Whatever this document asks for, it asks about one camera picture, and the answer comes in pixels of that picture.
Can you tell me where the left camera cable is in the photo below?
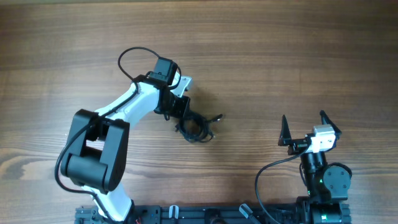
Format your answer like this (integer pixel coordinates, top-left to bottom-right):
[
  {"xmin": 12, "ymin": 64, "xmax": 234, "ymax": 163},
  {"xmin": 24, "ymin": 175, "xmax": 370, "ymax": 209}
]
[{"xmin": 54, "ymin": 46, "xmax": 161, "ymax": 218}]

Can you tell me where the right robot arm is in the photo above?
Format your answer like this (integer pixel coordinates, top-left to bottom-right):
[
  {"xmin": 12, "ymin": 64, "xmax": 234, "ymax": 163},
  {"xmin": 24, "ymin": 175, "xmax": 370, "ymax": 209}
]
[{"xmin": 278, "ymin": 110, "xmax": 353, "ymax": 224}]

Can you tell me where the right camera cable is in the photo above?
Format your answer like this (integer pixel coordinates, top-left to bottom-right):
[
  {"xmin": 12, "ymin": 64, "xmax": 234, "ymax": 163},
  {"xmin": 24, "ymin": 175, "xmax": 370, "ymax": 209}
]
[{"xmin": 254, "ymin": 146, "xmax": 312, "ymax": 224}]

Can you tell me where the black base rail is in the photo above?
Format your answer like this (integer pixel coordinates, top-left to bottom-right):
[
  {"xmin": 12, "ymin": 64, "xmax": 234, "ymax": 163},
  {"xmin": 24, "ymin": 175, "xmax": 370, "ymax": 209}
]
[{"xmin": 74, "ymin": 203, "xmax": 352, "ymax": 224}]

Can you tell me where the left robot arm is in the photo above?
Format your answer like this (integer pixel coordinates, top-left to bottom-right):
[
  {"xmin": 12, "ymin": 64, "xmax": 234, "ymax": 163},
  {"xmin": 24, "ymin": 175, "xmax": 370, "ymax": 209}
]
[{"xmin": 54, "ymin": 57, "xmax": 193, "ymax": 223}]

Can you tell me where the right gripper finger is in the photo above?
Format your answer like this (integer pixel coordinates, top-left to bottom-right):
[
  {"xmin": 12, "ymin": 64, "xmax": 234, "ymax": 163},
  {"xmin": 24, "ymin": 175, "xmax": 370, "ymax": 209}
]
[
  {"xmin": 320, "ymin": 110, "xmax": 341, "ymax": 136},
  {"xmin": 278, "ymin": 115, "xmax": 292, "ymax": 146}
]

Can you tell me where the camera cable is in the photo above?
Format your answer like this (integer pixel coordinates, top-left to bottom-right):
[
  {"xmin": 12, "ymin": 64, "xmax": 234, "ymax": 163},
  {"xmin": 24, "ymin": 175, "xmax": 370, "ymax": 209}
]
[
  {"xmin": 54, "ymin": 46, "xmax": 161, "ymax": 218},
  {"xmin": 254, "ymin": 146, "xmax": 312, "ymax": 224}
]

